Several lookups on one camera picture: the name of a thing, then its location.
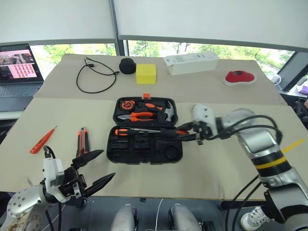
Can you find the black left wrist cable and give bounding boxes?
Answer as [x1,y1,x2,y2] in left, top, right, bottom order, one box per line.
[42,145,63,231]

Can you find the yellow cable tie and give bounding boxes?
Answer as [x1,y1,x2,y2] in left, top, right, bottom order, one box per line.
[255,138,306,169]

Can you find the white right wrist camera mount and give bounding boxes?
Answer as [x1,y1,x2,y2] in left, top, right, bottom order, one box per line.
[191,103,218,136]

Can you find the black usb cable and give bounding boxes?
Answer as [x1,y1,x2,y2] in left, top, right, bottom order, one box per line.
[76,56,120,94]

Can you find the steel claw hammer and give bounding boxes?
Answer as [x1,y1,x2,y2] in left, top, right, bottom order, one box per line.
[164,101,178,123]

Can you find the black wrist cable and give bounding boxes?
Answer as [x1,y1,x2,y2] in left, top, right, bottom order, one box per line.
[42,145,63,231]
[208,114,283,145]

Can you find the white sneaker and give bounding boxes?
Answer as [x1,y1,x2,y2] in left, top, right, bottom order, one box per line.
[240,205,270,231]

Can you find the white roller blind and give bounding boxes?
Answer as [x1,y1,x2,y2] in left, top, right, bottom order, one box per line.
[112,0,308,53]
[0,0,116,46]

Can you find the orange voltage tester screwdriver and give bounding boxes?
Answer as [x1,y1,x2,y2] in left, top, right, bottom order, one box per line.
[29,125,59,155]

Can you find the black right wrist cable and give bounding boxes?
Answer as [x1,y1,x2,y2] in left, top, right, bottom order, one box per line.
[208,114,283,145]

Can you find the orange black tape measure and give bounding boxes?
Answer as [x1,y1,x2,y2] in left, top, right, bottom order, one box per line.
[120,100,135,112]

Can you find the black round speaker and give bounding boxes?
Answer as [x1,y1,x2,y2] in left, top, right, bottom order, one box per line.
[119,57,137,75]

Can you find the orange black long screwdriver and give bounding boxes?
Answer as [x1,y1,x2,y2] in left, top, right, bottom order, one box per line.
[114,128,162,136]

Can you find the thin white cable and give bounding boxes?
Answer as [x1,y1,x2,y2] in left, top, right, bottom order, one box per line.
[155,198,165,231]

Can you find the white cardboard carton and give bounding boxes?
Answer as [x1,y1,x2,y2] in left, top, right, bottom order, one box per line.
[163,51,220,77]

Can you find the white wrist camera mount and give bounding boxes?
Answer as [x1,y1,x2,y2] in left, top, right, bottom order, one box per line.
[42,157,71,203]
[191,103,218,136]

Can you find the grey window frame post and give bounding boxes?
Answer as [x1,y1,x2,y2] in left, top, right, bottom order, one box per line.
[108,0,130,58]

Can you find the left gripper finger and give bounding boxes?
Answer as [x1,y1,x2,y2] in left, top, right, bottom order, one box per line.
[85,172,116,197]
[71,149,105,170]

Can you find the yellow box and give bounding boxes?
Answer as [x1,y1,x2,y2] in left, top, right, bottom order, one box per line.
[135,63,158,85]

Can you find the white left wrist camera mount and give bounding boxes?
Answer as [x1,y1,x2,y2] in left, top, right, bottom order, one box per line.
[42,157,71,203]

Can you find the orange handled pliers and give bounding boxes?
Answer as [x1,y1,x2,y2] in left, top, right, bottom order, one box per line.
[117,111,155,122]

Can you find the orange black utility knife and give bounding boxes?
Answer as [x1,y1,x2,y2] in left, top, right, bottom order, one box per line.
[76,126,91,157]

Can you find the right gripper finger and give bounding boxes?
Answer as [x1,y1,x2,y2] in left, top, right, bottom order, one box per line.
[176,121,195,132]
[177,132,198,143]

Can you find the black robot body cable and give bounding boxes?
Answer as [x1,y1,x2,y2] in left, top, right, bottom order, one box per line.
[225,174,266,231]

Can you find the black plastic tool case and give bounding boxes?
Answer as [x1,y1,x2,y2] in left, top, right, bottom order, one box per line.
[106,96,184,166]

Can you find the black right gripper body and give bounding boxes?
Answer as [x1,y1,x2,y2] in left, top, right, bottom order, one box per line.
[192,121,214,145]

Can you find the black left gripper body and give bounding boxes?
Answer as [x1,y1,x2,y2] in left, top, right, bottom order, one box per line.
[59,165,88,200]

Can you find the dark monitor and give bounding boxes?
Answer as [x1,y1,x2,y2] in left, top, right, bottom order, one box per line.
[276,51,308,92]

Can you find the grey laptop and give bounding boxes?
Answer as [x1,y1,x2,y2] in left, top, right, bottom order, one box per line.
[0,43,44,113]

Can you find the red white shoe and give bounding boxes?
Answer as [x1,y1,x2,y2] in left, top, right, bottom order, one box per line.
[223,70,256,86]

